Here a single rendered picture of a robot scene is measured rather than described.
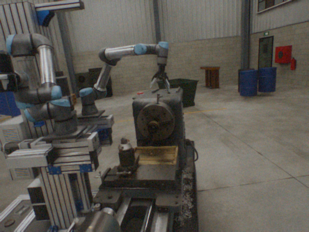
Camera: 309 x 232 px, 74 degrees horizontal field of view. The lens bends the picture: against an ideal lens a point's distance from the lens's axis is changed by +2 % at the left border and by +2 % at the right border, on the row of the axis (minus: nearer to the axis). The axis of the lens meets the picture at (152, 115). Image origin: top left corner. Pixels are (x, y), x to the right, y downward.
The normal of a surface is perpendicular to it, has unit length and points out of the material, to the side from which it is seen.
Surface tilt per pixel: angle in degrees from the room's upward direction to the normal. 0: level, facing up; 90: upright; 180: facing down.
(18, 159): 90
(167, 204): 0
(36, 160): 90
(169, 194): 0
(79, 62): 90
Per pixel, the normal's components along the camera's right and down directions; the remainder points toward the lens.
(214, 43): 0.10, 0.25
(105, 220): 0.41, -0.85
